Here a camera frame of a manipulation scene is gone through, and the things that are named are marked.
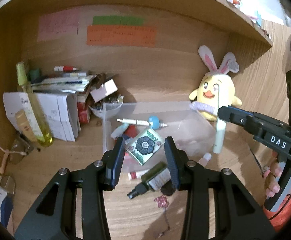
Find pale green tube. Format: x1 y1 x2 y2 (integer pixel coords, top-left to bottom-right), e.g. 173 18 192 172
213 119 226 154

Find dark purple small bottle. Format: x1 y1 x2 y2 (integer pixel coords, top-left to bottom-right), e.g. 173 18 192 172
161 180 176 196

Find blue cap white pen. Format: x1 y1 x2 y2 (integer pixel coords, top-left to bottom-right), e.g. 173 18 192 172
117 116 168 129

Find dark green spray bottle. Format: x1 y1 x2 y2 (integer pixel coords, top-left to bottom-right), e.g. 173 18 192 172
127 162 171 199

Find floral square tin box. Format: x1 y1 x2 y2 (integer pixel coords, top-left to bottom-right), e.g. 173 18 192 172
125 128 164 166

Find white cream tube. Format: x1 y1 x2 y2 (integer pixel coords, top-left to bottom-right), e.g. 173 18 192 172
198 153 212 167

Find person's right hand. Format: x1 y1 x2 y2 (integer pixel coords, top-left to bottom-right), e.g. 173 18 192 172
265 158 291 198

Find yellow chick bunny plush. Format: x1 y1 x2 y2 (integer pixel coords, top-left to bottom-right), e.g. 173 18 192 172
189 46 242 121

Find blue white box at left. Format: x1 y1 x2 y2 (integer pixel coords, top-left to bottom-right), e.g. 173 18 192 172
0 187 13 228

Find eyeglasses on desk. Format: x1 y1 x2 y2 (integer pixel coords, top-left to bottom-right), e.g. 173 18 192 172
0 133 35 196

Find clear plastic storage bin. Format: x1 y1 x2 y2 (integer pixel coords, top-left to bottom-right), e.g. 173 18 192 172
103 101 215 160

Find red white lip balm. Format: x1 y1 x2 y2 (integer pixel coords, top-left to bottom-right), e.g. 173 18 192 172
128 170 149 180

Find beige cosmetic tube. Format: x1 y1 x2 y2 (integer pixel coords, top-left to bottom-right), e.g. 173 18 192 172
15 109 37 142

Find red box in bin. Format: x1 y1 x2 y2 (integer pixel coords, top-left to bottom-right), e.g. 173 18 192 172
122 125 139 145

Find white paper boxes stack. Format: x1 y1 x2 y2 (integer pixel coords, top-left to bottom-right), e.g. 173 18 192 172
3 92 80 141

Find light blue tube in bin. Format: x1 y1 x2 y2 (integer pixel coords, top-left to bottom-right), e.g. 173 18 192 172
110 123 130 139

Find red book stack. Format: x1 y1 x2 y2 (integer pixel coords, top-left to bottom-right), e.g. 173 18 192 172
77 97 91 124

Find yellow green spray bottle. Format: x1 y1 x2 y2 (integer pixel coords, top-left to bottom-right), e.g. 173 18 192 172
16 62 53 147

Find white ceramic bowl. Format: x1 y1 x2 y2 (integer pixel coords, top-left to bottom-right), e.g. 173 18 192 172
89 93 124 119

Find orange paper note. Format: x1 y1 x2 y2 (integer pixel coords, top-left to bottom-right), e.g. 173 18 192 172
86 25 157 48

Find small white cardboard box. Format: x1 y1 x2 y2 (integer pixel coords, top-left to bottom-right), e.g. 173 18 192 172
90 79 118 102

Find stack of papers magazines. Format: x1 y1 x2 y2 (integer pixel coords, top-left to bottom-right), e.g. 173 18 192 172
32 75 96 93

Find green paper note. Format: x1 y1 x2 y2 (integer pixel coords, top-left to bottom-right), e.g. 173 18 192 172
92 15 144 26

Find red white marker pen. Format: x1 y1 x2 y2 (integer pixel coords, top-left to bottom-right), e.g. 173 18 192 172
54 66 79 72

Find pink paper note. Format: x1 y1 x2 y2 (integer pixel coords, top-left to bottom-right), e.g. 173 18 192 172
37 8 80 42

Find white charging cable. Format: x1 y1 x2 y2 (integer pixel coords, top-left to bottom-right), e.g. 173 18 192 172
0 132 27 156

